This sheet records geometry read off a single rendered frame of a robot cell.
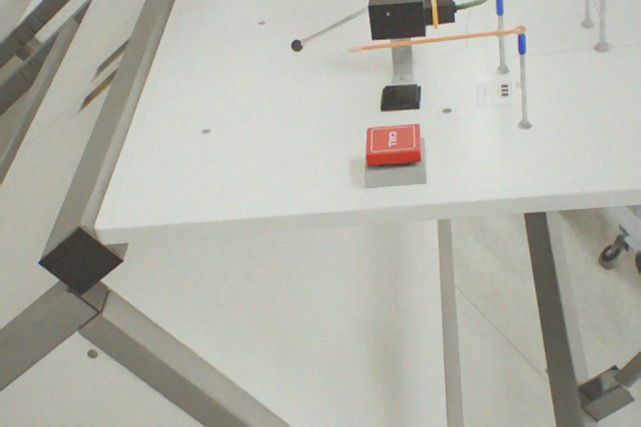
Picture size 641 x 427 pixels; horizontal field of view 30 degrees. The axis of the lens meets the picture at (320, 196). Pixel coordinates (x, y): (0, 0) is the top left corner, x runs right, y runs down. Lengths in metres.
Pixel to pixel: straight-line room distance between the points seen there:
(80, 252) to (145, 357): 0.14
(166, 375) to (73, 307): 0.12
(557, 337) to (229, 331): 0.44
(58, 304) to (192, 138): 0.21
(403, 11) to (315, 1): 0.26
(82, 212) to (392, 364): 0.56
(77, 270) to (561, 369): 0.63
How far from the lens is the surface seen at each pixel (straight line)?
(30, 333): 1.21
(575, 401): 1.44
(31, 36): 2.45
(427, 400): 1.57
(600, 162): 1.10
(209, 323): 1.28
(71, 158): 1.52
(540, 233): 1.69
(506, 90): 1.22
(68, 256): 1.13
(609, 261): 5.29
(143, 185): 1.15
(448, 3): 1.22
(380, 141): 1.09
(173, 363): 1.20
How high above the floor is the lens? 1.50
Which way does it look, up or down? 25 degrees down
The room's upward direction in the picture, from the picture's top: 52 degrees clockwise
